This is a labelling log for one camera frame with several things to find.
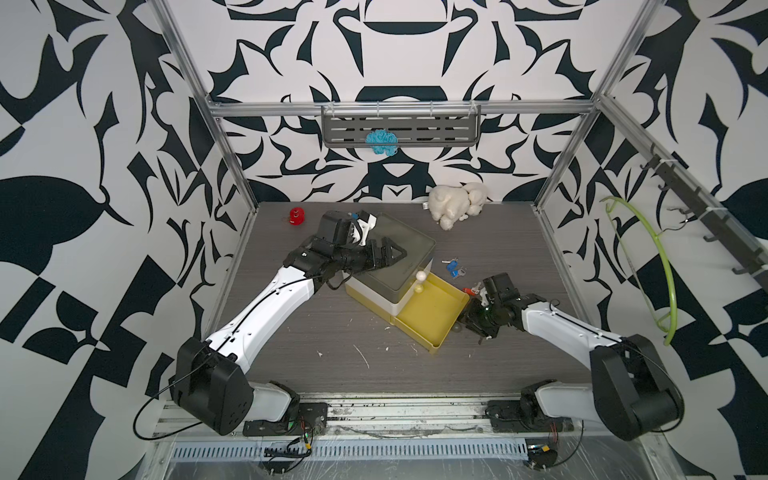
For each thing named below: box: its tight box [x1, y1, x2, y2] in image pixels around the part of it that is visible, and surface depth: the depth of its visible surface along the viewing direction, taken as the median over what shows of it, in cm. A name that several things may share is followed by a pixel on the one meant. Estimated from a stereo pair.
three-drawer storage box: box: [344, 213, 437, 324], surface depth 81 cm
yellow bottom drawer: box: [391, 272, 470, 354], surface depth 92 cm
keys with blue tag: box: [441, 257, 466, 279], surface depth 104 cm
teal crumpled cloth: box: [366, 128, 399, 156], surface depth 93 cm
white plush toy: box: [428, 182, 488, 231], surface depth 113 cm
